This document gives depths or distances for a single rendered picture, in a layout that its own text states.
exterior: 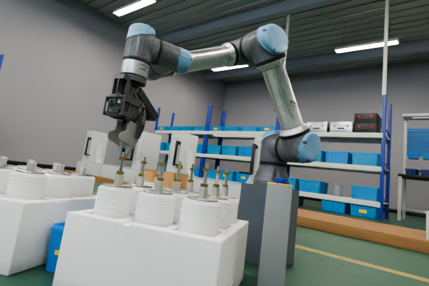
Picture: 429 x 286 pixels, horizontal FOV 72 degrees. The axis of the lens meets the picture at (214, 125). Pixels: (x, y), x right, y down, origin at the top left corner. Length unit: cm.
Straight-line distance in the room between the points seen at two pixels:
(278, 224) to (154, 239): 35
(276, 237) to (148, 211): 36
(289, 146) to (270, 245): 42
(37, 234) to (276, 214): 66
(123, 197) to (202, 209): 21
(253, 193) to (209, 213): 55
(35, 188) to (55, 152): 660
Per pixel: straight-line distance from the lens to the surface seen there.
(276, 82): 112
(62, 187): 108
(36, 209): 97
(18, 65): 741
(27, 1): 781
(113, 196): 80
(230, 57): 116
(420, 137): 664
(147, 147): 430
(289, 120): 114
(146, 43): 86
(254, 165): 305
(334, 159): 547
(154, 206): 74
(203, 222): 70
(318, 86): 1002
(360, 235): 255
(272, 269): 90
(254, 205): 123
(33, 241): 100
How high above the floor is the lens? 31
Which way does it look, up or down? 10 degrees up
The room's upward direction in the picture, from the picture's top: 8 degrees clockwise
